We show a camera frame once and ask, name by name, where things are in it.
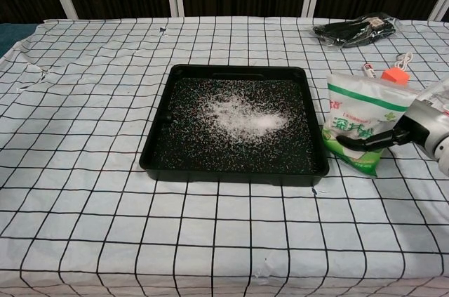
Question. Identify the red white marker pen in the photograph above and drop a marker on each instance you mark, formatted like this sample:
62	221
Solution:
369	70

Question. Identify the white black checkered tablecloth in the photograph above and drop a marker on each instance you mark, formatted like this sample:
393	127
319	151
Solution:
87	205

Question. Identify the teal padded table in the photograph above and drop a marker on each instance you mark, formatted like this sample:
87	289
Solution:
14	35

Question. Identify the white salt pile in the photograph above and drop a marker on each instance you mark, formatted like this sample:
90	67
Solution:
245	118

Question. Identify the black gloves in plastic bag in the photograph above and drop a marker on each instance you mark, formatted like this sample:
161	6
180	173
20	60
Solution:
350	32

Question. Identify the black square plastic tray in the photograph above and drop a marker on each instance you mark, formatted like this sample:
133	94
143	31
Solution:
182	156

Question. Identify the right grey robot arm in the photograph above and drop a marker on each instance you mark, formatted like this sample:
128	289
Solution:
443	156

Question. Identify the orange cube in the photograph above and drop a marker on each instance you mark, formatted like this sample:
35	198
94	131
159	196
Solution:
395	75

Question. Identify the white green salt bag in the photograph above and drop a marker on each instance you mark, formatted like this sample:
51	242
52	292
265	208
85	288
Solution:
354	107

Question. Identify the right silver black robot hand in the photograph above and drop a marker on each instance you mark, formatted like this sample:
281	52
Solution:
422	121

